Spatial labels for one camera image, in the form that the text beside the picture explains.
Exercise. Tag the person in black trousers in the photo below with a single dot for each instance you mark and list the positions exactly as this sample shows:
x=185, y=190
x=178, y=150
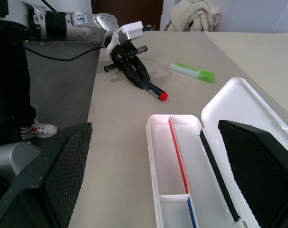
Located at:
x=8, y=83

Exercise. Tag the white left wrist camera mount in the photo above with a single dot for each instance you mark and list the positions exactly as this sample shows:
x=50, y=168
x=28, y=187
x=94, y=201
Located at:
x=129, y=29

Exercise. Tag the black marker with red cap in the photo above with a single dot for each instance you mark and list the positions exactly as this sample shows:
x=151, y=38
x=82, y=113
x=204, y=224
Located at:
x=156, y=91

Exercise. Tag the green highlighter marker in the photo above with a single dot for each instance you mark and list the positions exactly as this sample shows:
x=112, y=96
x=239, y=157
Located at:
x=194, y=71

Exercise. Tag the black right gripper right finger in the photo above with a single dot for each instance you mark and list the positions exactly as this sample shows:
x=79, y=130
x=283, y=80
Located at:
x=260, y=166

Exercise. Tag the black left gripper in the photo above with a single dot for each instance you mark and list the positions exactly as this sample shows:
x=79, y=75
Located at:
x=125, y=51

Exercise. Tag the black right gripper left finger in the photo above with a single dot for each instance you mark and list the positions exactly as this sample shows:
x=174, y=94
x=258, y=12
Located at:
x=51, y=175

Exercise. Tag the white and red sneaker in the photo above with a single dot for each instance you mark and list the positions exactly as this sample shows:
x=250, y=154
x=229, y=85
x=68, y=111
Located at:
x=40, y=129

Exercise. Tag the beige jacket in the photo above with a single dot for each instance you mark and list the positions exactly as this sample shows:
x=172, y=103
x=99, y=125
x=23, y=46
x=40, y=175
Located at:
x=194, y=14

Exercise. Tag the silver robot body joint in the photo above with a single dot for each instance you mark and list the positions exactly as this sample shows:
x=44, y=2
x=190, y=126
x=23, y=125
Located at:
x=11, y=159

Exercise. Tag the white plastic pencil case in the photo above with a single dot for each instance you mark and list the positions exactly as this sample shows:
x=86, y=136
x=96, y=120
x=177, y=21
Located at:
x=205, y=154

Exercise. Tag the dark brown door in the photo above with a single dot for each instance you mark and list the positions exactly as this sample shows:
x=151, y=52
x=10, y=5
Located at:
x=125, y=12

